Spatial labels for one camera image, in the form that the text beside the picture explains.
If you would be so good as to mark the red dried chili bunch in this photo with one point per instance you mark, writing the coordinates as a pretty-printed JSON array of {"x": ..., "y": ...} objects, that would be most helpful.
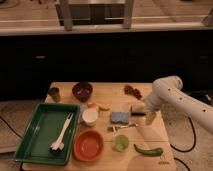
[{"x": 129, "y": 90}]

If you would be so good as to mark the green plastic tray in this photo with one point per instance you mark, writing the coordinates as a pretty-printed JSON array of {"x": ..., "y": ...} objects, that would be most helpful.
[{"x": 43, "y": 129}]

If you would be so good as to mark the green chili pepper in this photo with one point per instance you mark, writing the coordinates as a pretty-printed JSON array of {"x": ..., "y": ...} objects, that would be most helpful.
[{"x": 149, "y": 152}]

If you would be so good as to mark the white cup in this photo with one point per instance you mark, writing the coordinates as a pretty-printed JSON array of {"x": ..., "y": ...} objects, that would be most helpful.
[{"x": 90, "y": 117}]

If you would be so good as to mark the green plastic cup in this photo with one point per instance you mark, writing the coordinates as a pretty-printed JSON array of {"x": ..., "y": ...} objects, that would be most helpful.
[{"x": 120, "y": 143}]

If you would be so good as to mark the tan and black eraser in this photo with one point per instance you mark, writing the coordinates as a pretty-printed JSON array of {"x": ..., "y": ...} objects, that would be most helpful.
[{"x": 137, "y": 110}]

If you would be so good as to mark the blue sponge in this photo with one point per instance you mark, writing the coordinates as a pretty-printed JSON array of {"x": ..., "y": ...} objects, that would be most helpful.
[{"x": 119, "y": 117}]

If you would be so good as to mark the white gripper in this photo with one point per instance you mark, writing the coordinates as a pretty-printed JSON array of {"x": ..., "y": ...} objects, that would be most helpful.
[{"x": 153, "y": 103}]

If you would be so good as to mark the dark brown cup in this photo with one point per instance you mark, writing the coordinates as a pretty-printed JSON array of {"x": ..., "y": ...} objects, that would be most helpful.
[{"x": 54, "y": 93}]

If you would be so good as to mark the silver fork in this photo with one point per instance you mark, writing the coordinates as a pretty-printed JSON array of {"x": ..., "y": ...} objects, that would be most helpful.
[{"x": 116, "y": 128}]

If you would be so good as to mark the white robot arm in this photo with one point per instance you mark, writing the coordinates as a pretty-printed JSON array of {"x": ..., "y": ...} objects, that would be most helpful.
[{"x": 168, "y": 89}]

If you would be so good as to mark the orange bowl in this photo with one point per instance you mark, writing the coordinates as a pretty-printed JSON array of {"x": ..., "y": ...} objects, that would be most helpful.
[{"x": 88, "y": 146}]

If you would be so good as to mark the white stool frame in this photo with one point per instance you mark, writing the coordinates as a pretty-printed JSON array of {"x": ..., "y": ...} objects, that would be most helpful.
[{"x": 94, "y": 12}]

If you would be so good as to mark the orange and yellow toy food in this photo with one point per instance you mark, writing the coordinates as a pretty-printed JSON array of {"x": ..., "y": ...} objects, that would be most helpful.
[{"x": 97, "y": 106}]

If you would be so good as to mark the white dish brush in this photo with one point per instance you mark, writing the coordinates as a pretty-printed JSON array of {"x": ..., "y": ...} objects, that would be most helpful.
[{"x": 58, "y": 144}]

